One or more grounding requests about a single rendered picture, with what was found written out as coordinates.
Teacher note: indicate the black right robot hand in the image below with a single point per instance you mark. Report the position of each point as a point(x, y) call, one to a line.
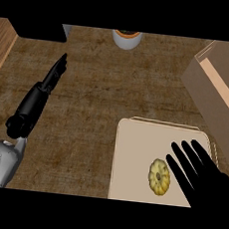
point(209, 183)

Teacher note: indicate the brown cardboard box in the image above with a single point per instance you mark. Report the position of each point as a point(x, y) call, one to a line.
point(218, 97)

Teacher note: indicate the black appliance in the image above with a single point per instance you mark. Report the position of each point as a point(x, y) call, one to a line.
point(40, 30)

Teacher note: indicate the white plant pot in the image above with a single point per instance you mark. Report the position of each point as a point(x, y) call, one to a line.
point(126, 39)

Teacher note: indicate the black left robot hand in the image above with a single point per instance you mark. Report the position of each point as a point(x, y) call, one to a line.
point(32, 106)

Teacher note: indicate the beige tray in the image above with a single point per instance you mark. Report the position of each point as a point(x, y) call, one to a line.
point(138, 159)

